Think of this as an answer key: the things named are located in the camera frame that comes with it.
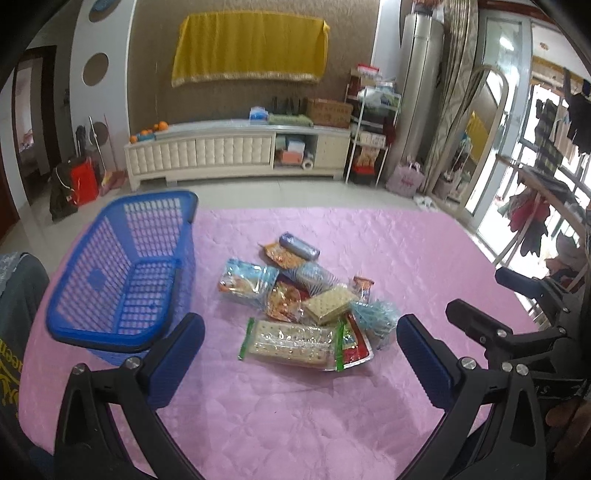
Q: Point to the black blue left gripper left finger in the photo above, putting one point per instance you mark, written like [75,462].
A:
[87,442]

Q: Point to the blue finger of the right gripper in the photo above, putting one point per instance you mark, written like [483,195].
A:
[518,283]

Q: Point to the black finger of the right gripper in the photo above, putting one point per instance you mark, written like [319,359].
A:
[499,341]

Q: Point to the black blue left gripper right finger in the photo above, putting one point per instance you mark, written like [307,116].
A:
[492,427]

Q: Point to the light blue wafer pack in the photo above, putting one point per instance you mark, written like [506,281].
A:
[378,320]

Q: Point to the red chips snack bag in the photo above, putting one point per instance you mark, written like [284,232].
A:
[285,304]

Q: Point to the square cracker pack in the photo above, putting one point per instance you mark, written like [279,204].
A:
[325,307]

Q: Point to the clear blue striped snack pack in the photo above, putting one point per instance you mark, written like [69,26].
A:
[312,277]

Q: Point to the green edged cracker pack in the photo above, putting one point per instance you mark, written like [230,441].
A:
[294,344]

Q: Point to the grey blue cylinder snack pack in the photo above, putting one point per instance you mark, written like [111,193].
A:
[299,247]

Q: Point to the blue white snack bag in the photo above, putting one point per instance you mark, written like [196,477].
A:
[246,282]

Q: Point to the orange yellow snack bag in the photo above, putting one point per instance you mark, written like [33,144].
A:
[282,257]

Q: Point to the white slippers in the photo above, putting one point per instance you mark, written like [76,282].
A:
[425,203]

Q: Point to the orange cartoon snack bar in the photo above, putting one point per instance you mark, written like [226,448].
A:
[362,287]

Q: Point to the person dark printed shirt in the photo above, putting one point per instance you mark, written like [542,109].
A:
[23,284]

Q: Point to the pink shopping bag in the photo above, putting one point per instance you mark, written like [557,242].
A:
[406,179]

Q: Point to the blue plastic basket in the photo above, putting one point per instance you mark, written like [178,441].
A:
[127,282]

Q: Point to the white metal shelf rack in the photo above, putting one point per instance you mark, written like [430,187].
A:
[376,107]

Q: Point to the red bag on floor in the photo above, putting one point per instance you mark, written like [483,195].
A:
[84,184]

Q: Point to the silver standing air conditioner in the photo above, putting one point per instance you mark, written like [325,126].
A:
[422,47]

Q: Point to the cardboard box on cabinet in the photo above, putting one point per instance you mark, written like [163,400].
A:
[328,113]

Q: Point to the patterned curtain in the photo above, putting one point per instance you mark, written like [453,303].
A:
[461,19]

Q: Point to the tissue box on cabinet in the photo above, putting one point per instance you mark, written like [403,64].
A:
[258,115]

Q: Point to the oranges on cabinet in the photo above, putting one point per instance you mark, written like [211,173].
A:
[149,134]

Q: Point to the white tv cabinet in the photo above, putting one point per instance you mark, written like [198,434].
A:
[237,149]

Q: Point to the yellow cloth on wall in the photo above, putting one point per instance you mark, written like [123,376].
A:
[250,45]

